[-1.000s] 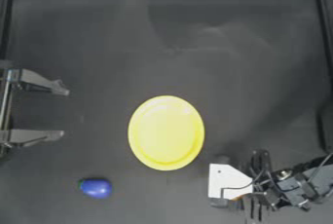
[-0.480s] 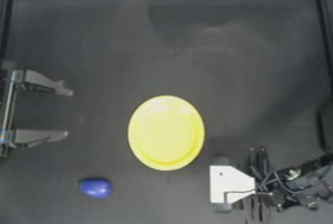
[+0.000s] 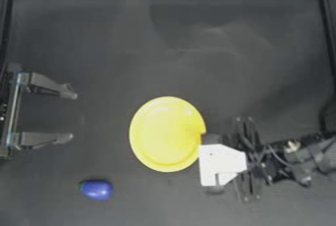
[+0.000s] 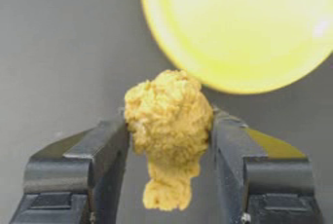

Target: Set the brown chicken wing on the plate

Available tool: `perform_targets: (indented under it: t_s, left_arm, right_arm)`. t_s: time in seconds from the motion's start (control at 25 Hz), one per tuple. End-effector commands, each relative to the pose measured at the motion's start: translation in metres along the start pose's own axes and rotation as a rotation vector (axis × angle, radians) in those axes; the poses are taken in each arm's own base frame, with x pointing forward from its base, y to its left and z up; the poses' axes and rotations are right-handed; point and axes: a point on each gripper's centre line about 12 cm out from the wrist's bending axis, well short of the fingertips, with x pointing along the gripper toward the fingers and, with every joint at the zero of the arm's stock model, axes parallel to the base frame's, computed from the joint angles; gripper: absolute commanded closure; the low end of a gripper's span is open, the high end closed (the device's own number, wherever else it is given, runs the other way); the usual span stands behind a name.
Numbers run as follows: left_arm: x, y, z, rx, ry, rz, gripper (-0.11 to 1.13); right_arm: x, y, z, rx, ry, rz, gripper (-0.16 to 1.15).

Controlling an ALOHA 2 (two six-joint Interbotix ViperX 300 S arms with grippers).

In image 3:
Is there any yellow plate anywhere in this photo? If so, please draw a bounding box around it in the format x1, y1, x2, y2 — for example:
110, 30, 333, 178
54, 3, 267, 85
127, 95, 209, 173

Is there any blue toy eggplant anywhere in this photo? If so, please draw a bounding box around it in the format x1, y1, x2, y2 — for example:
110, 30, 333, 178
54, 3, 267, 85
78, 179, 117, 201

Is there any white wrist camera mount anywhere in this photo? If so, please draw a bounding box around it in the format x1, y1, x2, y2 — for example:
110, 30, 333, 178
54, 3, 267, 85
199, 143, 250, 187

